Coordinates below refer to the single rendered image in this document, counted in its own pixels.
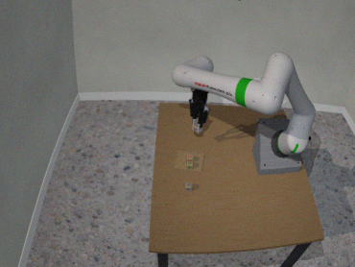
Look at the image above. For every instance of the tan square mat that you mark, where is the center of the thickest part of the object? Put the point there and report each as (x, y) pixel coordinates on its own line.
(181, 161)

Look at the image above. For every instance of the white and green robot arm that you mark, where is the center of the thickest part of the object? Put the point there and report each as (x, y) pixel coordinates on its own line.
(265, 96)

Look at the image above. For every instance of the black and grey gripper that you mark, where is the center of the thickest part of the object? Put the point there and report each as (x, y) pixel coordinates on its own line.
(198, 107)

